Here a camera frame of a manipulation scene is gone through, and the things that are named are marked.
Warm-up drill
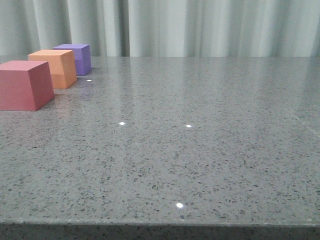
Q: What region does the orange foam cube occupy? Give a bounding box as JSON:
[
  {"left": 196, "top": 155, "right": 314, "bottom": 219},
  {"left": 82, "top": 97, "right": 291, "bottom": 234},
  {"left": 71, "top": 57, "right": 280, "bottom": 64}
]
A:
[{"left": 28, "top": 49, "right": 77, "bottom": 89}]

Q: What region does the purple foam cube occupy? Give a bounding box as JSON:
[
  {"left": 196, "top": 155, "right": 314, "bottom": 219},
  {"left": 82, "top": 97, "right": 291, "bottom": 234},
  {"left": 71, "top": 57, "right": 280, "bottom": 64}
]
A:
[{"left": 53, "top": 44, "right": 92, "bottom": 76}]

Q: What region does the red foam cube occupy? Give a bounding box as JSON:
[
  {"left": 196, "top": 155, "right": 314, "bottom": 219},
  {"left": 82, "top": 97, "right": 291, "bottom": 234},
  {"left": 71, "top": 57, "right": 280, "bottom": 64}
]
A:
[{"left": 0, "top": 60, "right": 55, "bottom": 111}]

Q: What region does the pale green curtain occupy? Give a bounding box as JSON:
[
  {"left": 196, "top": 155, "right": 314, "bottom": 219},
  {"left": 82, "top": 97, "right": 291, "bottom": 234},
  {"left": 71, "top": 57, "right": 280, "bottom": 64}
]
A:
[{"left": 0, "top": 0, "right": 320, "bottom": 57}]

